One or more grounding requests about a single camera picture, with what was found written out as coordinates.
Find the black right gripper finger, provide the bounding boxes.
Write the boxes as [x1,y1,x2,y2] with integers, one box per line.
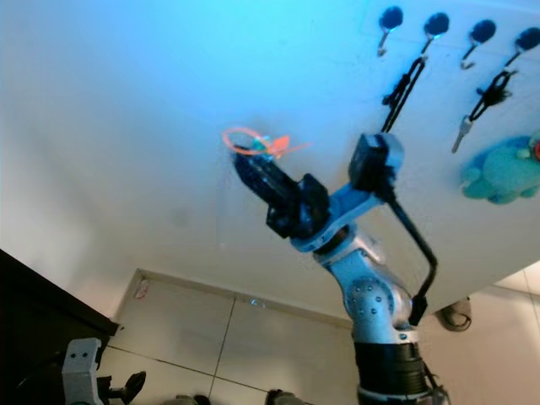
[235,154,292,195]
[236,171,276,209]

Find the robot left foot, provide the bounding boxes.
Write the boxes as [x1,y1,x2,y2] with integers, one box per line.
[173,394,213,405]

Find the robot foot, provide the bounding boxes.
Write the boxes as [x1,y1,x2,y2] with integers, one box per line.
[266,388,315,405]
[173,394,213,405]

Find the black furniture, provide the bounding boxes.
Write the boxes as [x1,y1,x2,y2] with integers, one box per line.
[0,249,121,405]

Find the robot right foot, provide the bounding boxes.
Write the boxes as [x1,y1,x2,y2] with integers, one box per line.
[266,388,315,405]

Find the grey shoe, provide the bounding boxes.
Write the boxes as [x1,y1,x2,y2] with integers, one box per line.
[436,297,474,332]

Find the teal plush toy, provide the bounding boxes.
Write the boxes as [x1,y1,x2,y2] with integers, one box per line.
[460,135,540,206]

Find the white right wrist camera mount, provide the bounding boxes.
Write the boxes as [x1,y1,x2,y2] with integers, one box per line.
[291,132,406,252]

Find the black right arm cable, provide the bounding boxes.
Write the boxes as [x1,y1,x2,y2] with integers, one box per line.
[388,190,440,327]

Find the long black lanyard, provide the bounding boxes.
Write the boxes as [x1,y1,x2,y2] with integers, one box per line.
[381,55,429,136]

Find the black round wall hook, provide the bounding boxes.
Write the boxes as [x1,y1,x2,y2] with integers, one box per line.
[422,12,451,57]
[506,27,540,68]
[460,19,498,71]
[375,6,405,58]

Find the silver key on black strap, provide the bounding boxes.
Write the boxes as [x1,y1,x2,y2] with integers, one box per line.
[451,69,517,155]

